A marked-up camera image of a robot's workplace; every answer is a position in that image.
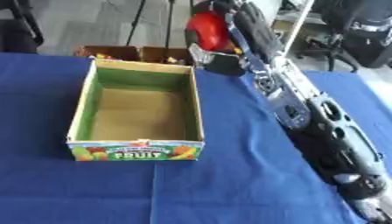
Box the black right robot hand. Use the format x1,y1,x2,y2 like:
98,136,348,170
186,0,285,77

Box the red toy fruit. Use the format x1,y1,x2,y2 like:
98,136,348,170
184,9,233,51

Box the brown cardboard box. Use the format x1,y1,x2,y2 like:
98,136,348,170
72,45,143,62
139,45,196,67

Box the cardboard box with green inside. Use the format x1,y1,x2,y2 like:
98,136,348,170
64,58,207,162

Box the white board edge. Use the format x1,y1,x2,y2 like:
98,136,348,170
280,0,318,57

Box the black tripod leg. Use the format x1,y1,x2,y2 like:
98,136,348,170
123,0,149,46
162,0,178,48

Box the black office chair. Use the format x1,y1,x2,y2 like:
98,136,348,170
295,0,392,73

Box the small toys in brown box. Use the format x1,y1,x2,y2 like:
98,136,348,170
92,52,116,60
164,56,189,66

